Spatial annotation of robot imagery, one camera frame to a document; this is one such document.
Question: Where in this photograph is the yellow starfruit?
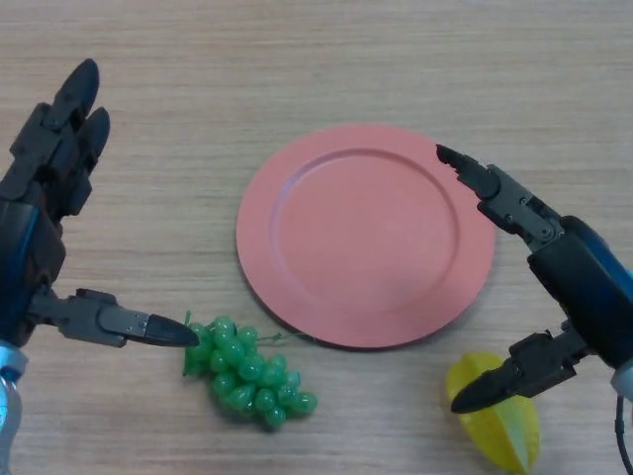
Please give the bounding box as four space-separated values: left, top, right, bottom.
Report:
444 350 543 475

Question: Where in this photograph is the pink round plate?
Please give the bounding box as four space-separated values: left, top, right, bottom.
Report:
235 123 497 351

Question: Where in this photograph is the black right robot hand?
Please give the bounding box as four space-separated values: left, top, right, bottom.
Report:
434 143 633 415

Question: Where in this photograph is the green grape bunch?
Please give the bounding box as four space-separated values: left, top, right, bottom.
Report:
182 310 318 432

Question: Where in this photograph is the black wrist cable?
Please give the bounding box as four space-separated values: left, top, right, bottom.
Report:
613 393 633 474

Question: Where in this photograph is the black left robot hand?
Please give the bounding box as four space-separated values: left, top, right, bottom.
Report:
0 57 202 348

